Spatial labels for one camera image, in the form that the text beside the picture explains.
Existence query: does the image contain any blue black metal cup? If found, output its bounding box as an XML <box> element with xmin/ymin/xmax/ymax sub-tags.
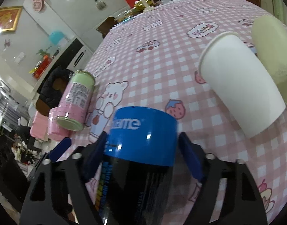
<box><xmin>95</xmin><ymin>106</ymin><xmax>178</xmax><ymax>224</ymax></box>

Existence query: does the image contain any pink plastic cup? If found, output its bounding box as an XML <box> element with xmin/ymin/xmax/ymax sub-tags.
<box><xmin>47</xmin><ymin>107</ymin><xmax>71</xmax><ymax>141</ymax></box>

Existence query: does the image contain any white paper cup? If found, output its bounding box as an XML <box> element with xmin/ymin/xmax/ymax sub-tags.
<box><xmin>198</xmin><ymin>31</ymin><xmax>286</xmax><ymax>138</ymax></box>

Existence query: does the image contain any large green fuzzy cup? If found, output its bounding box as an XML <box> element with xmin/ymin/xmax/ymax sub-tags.
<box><xmin>251</xmin><ymin>15</ymin><xmax>287</xmax><ymax>104</ymax></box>

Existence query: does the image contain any pink green labelled can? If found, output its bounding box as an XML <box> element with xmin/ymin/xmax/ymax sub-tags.
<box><xmin>55</xmin><ymin>70</ymin><xmax>95</xmax><ymax>132</ymax></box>

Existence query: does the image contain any black jacket on chair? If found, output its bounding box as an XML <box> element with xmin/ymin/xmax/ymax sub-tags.
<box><xmin>39</xmin><ymin>67</ymin><xmax>73</xmax><ymax>108</ymax></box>

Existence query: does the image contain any potted green plant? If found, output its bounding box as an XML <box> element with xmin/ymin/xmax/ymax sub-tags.
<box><xmin>36</xmin><ymin>46</ymin><xmax>51</xmax><ymax>60</ymax></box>

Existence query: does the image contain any white black sideboard cabinet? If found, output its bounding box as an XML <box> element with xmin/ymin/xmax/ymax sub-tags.
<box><xmin>33</xmin><ymin>37</ymin><xmax>93</xmax><ymax>93</ymax></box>

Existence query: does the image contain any blue white humidifier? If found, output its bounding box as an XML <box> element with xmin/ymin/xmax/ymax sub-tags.
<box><xmin>49</xmin><ymin>31</ymin><xmax>65</xmax><ymax>45</ymax></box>

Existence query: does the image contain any pink checkered tablecloth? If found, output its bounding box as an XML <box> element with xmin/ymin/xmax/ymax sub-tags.
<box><xmin>86</xmin><ymin>0</ymin><xmax>287</xmax><ymax>222</ymax></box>

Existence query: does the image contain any brown chair left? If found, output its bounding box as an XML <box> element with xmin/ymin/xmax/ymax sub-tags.
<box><xmin>96</xmin><ymin>17</ymin><xmax>118</xmax><ymax>38</ymax></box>

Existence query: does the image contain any gold framed red picture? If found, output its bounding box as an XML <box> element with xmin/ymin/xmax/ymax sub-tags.
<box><xmin>0</xmin><ymin>6</ymin><xmax>23</xmax><ymax>33</ymax></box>

